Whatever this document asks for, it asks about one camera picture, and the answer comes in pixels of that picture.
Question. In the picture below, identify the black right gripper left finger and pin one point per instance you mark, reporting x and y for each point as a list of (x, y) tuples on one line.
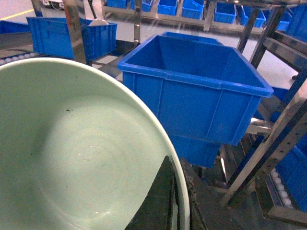
[(156, 211)]

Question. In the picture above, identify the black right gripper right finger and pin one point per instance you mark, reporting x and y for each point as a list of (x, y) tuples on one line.
[(205, 211)]

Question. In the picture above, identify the steel rack frame right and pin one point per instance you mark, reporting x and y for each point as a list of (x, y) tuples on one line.
[(283, 123)]

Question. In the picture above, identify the large blue bin on shelf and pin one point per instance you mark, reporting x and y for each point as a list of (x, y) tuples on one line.
[(196, 90)]

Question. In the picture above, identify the light green bowl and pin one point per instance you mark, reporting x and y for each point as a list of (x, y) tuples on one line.
[(78, 149)]

